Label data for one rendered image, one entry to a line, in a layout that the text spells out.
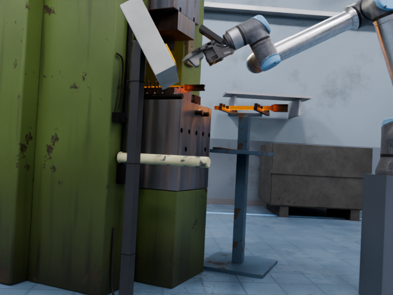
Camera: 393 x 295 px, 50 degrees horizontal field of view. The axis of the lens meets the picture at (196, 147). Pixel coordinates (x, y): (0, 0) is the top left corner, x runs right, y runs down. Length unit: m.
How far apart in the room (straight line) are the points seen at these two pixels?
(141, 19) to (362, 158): 3.98
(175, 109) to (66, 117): 0.52
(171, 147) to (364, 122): 4.71
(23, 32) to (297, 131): 4.57
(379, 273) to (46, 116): 1.71
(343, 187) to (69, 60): 3.74
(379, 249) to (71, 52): 1.69
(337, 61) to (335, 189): 2.11
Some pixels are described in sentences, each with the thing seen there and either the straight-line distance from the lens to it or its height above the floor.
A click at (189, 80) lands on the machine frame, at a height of 1.10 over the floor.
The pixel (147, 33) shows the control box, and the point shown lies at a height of 1.06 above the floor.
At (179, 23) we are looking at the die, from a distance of 2.23.
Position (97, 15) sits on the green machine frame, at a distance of 2.08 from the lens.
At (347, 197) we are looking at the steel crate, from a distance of 5.16.
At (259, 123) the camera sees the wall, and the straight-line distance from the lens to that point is 6.00.
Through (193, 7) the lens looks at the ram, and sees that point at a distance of 2.40.
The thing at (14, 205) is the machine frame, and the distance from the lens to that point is 2.16.
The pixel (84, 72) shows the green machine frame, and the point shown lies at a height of 1.00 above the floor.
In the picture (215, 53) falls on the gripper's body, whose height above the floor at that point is 1.07.
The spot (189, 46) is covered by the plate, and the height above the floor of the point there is 1.29.
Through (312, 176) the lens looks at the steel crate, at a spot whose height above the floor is 0.48.
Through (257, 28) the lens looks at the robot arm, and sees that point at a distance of 1.81.
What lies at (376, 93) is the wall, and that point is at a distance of 6.63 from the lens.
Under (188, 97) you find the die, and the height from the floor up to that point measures 0.95.
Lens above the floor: 0.64
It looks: 1 degrees up
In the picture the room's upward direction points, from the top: 3 degrees clockwise
